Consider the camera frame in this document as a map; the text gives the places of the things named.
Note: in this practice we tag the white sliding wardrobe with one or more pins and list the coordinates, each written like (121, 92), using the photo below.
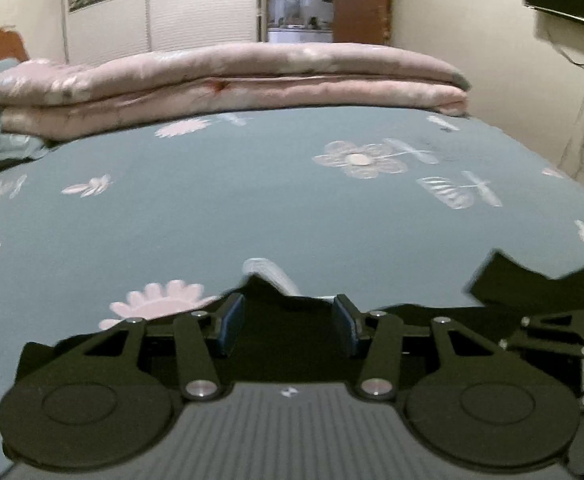
(122, 20)

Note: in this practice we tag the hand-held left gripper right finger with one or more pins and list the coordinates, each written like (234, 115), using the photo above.
(344, 327)

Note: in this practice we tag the folded pink quilt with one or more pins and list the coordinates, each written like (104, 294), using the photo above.
(272, 75)

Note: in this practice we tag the open doorway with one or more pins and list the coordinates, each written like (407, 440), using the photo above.
(299, 5)

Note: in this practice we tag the teal floral bed sheet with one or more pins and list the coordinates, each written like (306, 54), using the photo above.
(222, 210)

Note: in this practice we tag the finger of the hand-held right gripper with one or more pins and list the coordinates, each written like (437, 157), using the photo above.
(547, 346)
(572, 324)

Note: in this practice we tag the black garment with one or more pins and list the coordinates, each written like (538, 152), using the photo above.
(292, 330)

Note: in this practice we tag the brown wooden door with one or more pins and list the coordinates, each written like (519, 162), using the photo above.
(362, 0)

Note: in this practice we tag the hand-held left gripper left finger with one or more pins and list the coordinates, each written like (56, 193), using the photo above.
(232, 325)

